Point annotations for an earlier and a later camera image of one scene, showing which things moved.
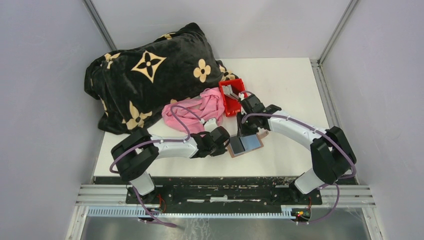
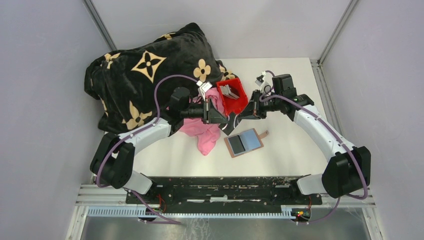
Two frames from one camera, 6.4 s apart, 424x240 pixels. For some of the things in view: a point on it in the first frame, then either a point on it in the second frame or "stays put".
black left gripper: [221, 150] -> [212, 115]
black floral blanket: [132, 86] stays put
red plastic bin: [232, 106] stays put
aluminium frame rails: [349, 195] stays put
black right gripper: [242, 131] -> [254, 111]
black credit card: [236, 144] stays put
